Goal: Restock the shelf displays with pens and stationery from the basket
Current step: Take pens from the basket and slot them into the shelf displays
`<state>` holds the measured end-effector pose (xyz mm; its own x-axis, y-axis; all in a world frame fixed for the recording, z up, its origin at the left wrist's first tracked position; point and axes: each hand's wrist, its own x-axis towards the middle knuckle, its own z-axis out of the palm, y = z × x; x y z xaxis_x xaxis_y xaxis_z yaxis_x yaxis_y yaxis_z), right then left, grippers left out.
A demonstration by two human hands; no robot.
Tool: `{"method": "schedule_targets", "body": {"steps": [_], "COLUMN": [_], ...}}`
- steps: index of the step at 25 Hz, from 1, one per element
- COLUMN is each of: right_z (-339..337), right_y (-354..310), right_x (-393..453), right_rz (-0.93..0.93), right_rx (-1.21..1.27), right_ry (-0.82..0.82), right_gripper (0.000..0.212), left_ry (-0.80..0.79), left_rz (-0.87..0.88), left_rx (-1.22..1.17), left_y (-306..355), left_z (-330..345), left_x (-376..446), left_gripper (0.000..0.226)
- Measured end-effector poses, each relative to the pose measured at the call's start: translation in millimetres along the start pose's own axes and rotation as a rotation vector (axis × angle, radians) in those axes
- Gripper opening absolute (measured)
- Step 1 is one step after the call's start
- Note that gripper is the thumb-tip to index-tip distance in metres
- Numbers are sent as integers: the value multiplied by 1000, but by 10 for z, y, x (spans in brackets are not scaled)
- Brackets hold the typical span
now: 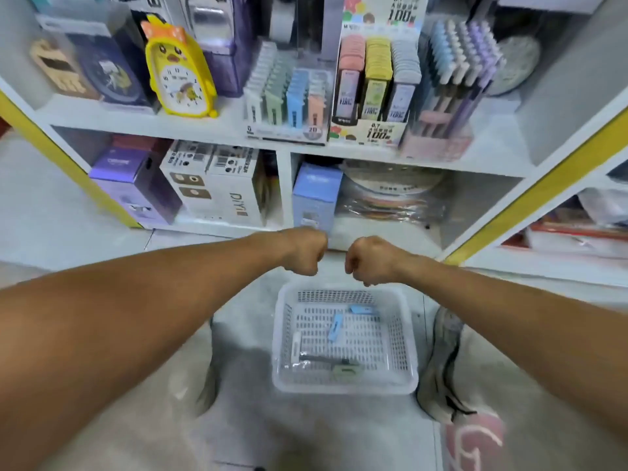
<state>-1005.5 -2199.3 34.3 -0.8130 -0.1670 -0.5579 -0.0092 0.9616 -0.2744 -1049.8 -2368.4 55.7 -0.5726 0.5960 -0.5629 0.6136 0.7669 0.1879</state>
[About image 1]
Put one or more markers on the grey sneaker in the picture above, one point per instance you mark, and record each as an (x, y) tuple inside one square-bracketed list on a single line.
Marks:
[(440, 377), (206, 377)]

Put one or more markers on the clear boxed dark clock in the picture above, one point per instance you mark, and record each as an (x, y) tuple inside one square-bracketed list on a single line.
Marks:
[(98, 59)]

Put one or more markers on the purple box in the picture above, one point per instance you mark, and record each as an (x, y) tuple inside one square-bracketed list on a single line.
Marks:
[(132, 176)]

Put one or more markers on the blue small carton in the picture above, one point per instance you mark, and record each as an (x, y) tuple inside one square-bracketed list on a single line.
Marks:
[(316, 196)]

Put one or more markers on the red white flat box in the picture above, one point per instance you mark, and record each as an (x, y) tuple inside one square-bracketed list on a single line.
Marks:
[(574, 235)]

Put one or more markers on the small tan alarm clock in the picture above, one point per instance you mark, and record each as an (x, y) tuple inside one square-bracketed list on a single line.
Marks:
[(59, 68)]

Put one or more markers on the person's left hand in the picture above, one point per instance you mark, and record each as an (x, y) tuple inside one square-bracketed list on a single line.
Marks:
[(306, 252)]

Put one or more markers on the stack of wrapped discs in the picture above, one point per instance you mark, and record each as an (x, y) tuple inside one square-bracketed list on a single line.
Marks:
[(392, 191)]

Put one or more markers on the white plastic basket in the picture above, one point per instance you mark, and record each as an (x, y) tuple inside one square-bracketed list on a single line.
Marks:
[(392, 368)]

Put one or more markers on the clear plastic tray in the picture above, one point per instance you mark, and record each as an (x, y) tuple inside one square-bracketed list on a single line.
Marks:
[(285, 98)]

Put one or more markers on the person's right forearm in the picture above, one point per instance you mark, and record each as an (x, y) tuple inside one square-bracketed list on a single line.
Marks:
[(530, 328)]

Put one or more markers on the large white cardboard box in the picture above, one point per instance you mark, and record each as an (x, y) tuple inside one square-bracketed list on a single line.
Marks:
[(211, 181)]

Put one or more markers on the red floor sticker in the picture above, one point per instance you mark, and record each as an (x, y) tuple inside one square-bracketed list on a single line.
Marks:
[(476, 441)]

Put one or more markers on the purple translucent container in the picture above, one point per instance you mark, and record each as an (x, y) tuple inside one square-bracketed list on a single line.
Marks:
[(235, 63)]

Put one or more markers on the yellow alarm clock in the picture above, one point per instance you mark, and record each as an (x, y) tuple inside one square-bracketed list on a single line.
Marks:
[(180, 73)]

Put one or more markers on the white shelf with yellow trim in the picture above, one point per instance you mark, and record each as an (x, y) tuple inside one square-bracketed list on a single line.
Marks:
[(471, 142)]

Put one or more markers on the white round clock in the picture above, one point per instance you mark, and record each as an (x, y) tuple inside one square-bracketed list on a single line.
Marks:
[(515, 63)]

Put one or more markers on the pile of lead refill packets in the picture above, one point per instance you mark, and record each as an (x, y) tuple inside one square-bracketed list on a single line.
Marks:
[(336, 326)]

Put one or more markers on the person's left forearm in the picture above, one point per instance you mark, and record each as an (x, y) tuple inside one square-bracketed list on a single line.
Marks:
[(128, 338)]

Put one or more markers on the tape dispenser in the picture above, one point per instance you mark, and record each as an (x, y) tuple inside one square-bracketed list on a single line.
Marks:
[(280, 19)]

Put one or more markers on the plastic wrapped items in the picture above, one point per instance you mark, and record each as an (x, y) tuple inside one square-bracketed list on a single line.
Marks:
[(603, 206)]

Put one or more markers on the white hanging accessory box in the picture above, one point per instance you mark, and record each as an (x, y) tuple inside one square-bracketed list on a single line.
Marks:
[(208, 19)]

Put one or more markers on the person's right hand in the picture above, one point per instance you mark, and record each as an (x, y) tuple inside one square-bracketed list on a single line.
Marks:
[(371, 262)]

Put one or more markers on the white refill display box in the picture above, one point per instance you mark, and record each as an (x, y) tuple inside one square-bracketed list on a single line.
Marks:
[(378, 88)]

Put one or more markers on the white long box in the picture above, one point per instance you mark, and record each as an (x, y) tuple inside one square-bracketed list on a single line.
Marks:
[(549, 3)]

